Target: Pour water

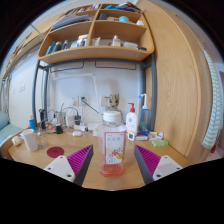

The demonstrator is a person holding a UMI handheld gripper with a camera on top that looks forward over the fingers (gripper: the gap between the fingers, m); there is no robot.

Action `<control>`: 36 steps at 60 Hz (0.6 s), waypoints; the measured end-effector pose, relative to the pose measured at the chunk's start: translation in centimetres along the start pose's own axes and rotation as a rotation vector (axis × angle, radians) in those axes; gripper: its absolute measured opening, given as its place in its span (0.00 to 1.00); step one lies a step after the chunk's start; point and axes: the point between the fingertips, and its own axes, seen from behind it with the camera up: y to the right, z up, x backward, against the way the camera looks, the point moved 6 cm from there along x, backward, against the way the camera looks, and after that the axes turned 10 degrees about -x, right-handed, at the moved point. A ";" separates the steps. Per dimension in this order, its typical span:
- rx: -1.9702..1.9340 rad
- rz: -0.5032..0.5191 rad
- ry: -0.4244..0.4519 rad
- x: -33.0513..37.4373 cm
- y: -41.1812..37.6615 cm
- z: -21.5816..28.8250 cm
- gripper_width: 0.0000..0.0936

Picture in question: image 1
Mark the bed with teal pillow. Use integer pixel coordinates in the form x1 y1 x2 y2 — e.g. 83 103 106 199
0 110 24 146

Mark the white paper cup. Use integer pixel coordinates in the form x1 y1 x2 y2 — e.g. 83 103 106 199
20 128 39 153

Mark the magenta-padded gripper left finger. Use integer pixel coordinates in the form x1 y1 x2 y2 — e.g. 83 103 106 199
43 143 95 187

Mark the white wall box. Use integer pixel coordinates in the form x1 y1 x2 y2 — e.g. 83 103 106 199
100 95 111 108

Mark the small black cylinder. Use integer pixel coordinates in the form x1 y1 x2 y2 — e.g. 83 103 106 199
55 123 64 135

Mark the black upright device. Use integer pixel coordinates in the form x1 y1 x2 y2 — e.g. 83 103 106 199
38 108 47 131

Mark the blue spray bottle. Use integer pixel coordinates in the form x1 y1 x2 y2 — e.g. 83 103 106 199
138 93 152 132

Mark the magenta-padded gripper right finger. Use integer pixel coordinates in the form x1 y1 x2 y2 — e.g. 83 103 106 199
133 144 184 185

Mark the flat round red coaster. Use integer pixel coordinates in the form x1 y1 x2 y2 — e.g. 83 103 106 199
46 146 65 159

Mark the grey metal frame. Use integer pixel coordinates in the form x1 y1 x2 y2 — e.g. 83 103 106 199
31 53 158 132

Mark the striped hanging towel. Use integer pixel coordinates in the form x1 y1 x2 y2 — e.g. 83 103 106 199
201 49 224 150

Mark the green wipes pack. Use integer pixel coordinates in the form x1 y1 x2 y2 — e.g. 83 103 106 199
151 138 170 148

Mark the white power strip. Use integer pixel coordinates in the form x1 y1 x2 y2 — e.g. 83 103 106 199
73 123 98 133

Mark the white wall socket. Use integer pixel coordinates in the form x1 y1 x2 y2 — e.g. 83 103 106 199
79 95 90 106
68 96 79 107

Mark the clear bottle with pink drink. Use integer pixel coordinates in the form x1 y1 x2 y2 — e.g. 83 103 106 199
97 110 128 178

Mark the blue tube with white cap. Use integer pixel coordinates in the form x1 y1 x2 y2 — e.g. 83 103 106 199
28 114 37 132

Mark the blue and white box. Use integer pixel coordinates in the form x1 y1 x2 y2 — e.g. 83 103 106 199
136 129 150 141

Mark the small tree figurine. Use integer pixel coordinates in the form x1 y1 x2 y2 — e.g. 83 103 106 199
107 93 122 113

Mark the wooden shelf unit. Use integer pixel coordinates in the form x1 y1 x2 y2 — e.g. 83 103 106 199
37 2 155 65

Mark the small pale round ball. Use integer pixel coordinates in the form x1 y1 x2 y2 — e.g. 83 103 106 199
11 134 23 147

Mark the white pump bottle red nozzle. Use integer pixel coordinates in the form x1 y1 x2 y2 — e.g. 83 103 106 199
125 102 139 135

